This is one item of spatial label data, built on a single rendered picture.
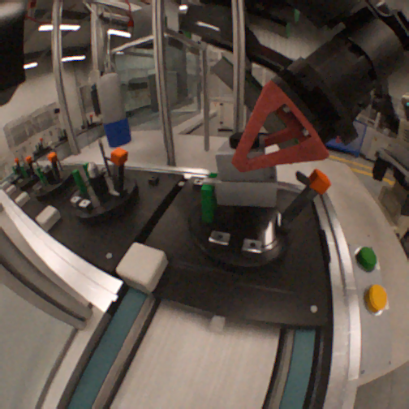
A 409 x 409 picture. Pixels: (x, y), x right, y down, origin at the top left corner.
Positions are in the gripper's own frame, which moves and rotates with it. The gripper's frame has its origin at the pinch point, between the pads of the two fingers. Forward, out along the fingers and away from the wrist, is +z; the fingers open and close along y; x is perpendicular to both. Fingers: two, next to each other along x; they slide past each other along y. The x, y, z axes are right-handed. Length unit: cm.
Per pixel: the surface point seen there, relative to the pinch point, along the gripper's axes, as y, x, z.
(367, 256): 1.5, 23.5, -5.8
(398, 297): 3.9, 48.0, -11.8
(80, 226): 7.9, -11.4, 24.0
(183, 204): -2.8, 0.2, 14.1
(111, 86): -56, -66, 37
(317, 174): 0.5, 6.4, -4.5
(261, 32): -859, -198, -227
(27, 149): -200, -636, 615
